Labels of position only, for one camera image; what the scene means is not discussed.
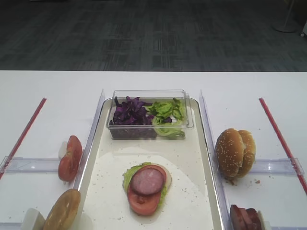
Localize round pink meat slice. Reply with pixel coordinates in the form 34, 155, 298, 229
130, 167, 166, 196

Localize sliced meat stack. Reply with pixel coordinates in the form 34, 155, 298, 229
230, 205, 262, 230

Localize green lettuce in container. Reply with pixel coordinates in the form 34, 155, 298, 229
145, 98, 187, 139

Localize lettuce leaf on tray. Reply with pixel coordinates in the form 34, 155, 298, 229
123, 162, 168, 207

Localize tomato slice on tray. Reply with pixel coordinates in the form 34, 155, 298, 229
127, 166, 163, 216

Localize upright tomato slices left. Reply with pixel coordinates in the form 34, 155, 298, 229
58, 135, 83, 182

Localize white block by meat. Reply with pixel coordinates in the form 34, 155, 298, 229
257, 210, 272, 230

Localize clear plastic salad container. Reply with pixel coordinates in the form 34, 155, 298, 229
106, 90, 194, 139

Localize purple cabbage leaves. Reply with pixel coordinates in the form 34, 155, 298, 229
109, 96, 157, 139

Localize silver metal tray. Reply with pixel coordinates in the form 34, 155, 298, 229
76, 100, 221, 230

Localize sesame bun front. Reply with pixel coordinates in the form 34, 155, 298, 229
215, 128, 245, 177

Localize sesame bun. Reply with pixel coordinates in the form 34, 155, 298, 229
237, 130, 256, 178
215, 128, 245, 177

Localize sesame bun rear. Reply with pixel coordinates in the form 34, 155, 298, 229
237, 130, 256, 178

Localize left long acrylic divider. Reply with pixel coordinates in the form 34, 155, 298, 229
73, 89, 105, 192

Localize right red tape strip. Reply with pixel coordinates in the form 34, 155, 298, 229
259, 98, 307, 193

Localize red tape strip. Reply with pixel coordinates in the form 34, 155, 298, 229
259, 98, 307, 193
0, 98, 47, 178

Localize left red tape strip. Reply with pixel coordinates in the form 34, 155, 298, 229
0, 98, 47, 178

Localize toasted bun half left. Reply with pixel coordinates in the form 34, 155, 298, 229
43, 189, 81, 230

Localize right upper acrylic holder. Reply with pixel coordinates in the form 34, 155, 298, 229
249, 158, 305, 175

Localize acrylic holder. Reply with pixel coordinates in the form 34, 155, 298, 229
249, 158, 305, 175
0, 156, 59, 173

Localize left upper acrylic holder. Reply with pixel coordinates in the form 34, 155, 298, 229
0, 156, 59, 173

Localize stanchion base background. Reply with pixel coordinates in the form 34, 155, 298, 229
272, 0, 296, 33

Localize white block left of bun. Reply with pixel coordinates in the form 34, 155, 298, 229
21, 208, 46, 230

